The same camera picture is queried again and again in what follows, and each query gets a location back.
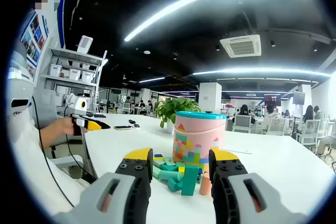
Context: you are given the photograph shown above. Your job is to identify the white armrest office chair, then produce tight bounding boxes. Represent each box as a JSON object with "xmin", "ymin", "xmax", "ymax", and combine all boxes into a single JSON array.
[{"xmin": 49, "ymin": 144, "xmax": 98, "ymax": 183}]

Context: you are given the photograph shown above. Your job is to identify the grey office chair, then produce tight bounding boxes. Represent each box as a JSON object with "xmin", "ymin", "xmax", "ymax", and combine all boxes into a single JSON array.
[{"xmin": 33, "ymin": 89, "xmax": 66, "ymax": 133}]

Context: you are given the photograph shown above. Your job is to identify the group of white office chairs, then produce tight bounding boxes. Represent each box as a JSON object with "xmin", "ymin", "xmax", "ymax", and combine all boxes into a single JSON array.
[{"xmin": 232, "ymin": 113, "xmax": 336, "ymax": 162}]

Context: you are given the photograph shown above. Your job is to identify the short ceiling light strip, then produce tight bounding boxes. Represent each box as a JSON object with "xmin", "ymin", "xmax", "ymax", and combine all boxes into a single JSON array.
[{"xmin": 139, "ymin": 77, "xmax": 166, "ymax": 83}]

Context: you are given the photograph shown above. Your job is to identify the wall-mounted monitor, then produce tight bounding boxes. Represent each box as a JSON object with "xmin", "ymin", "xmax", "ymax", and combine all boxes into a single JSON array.
[{"xmin": 293, "ymin": 91, "xmax": 307, "ymax": 105}]

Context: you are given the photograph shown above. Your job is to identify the white square pillar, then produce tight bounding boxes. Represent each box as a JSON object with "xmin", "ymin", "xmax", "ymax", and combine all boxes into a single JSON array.
[{"xmin": 198, "ymin": 82, "xmax": 223, "ymax": 114}]

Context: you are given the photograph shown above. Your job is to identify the person's left hand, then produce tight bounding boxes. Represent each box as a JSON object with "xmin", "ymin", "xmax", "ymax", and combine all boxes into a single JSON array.
[{"xmin": 50, "ymin": 116, "xmax": 89, "ymax": 137}]

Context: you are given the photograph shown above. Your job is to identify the stack of white trays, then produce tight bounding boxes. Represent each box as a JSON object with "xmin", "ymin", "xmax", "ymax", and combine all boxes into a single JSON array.
[{"xmin": 77, "ymin": 35, "xmax": 94, "ymax": 55}]

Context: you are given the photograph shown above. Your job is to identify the pile of toy blocks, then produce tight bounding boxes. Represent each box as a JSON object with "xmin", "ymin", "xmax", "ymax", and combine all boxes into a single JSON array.
[{"xmin": 152, "ymin": 153, "xmax": 204, "ymax": 196}]

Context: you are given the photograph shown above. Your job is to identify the white chest device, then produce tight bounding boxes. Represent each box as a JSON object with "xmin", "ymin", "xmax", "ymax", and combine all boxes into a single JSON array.
[{"xmin": 5, "ymin": 50, "xmax": 35, "ymax": 122}]

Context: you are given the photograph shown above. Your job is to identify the rows of white storage bins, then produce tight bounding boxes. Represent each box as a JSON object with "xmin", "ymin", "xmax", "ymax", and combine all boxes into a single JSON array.
[{"xmin": 48, "ymin": 62, "xmax": 97, "ymax": 83}]

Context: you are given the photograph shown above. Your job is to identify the curved ceiling light strip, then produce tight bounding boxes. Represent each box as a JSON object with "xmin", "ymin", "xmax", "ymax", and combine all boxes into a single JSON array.
[{"xmin": 193, "ymin": 68, "xmax": 331, "ymax": 78}]

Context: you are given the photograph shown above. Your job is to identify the white table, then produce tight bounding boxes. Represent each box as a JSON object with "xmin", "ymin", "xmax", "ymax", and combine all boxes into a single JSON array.
[{"xmin": 82, "ymin": 113, "xmax": 336, "ymax": 224}]

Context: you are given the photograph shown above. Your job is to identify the red display screen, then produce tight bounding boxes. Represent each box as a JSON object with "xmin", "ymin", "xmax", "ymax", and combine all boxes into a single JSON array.
[{"xmin": 264, "ymin": 94, "xmax": 281, "ymax": 105}]

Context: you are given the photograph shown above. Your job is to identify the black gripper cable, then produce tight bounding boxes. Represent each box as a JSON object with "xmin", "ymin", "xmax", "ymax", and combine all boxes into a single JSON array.
[{"xmin": 65, "ymin": 133, "xmax": 98, "ymax": 182}]

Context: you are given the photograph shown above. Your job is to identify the ceiling air conditioner unit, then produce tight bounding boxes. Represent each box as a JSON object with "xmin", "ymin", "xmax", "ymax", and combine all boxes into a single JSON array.
[{"xmin": 219, "ymin": 34, "xmax": 262, "ymax": 59}]

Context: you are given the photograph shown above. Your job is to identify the person in white shirt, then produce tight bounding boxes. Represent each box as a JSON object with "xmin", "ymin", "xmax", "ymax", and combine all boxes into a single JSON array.
[{"xmin": 7, "ymin": 108, "xmax": 90, "ymax": 217}]

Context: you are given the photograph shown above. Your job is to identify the peach cylinder toy block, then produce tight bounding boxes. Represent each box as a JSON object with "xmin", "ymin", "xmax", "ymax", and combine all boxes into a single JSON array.
[{"xmin": 198, "ymin": 172, "xmax": 212, "ymax": 196}]

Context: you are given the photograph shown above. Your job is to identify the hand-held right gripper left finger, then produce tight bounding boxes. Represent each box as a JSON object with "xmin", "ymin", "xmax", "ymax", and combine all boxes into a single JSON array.
[{"xmin": 54, "ymin": 147, "xmax": 154, "ymax": 224}]

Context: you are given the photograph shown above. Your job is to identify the pink toy storage bucket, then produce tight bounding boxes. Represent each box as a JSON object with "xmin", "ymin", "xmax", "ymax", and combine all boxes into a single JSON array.
[{"xmin": 172, "ymin": 111, "xmax": 227, "ymax": 171}]

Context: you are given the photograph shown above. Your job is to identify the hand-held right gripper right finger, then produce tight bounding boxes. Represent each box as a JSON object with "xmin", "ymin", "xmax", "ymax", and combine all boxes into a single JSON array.
[{"xmin": 208, "ymin": 147, "xmax": 309, "ymax": 224}]

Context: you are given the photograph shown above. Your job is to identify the black device cable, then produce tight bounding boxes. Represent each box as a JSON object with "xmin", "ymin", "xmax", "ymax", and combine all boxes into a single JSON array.
[{"xmin": 31, "ymin": 95, "xmax": 76, "ymax": 208}]

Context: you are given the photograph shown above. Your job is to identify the green potted plant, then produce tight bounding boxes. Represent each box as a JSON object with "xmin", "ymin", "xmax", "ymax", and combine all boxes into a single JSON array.
[{"xmin": 154, "ymin": 97, "xmax": 202, "ymax": 134}]

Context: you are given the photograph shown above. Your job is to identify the grey metal shelf rack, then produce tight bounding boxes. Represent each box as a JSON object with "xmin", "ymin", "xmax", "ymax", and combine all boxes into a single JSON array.
[{"xmin": 39, "ymin": 47, "xmax": 108, "ymax": 120}]

